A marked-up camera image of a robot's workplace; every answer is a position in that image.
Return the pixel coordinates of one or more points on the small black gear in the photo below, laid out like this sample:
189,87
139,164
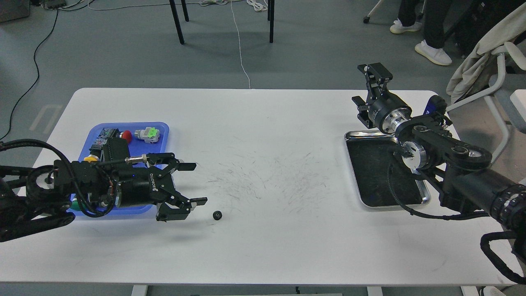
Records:
217,215

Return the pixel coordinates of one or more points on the person legs white shoes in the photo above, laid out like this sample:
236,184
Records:
432,46

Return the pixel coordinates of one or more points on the blue plastic tray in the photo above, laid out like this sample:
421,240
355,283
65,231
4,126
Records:
136,147

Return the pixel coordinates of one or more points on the yellow push button switch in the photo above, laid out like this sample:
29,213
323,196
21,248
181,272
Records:
96,150

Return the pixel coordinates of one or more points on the red push button switch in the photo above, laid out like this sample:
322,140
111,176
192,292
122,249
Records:
107,133

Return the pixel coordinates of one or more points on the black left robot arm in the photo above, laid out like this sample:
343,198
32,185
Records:
40,199

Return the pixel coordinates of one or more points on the white chair with beige cloth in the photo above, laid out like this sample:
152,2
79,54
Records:
482,75

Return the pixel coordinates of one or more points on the white rolling chair base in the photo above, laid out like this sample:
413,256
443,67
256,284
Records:
367,18

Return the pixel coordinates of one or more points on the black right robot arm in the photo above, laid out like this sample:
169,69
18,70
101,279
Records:
459,171

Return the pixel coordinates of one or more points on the silver metal tray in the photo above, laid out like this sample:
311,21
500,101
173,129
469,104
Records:
382,178

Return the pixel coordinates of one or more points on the grey green switch part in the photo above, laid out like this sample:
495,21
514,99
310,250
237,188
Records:
149,134

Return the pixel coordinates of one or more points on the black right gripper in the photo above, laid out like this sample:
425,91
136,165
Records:
385,110

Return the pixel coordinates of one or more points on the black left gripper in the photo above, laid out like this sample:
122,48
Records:
141,186

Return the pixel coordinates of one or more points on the green push button switch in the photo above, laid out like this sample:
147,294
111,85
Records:
75,207

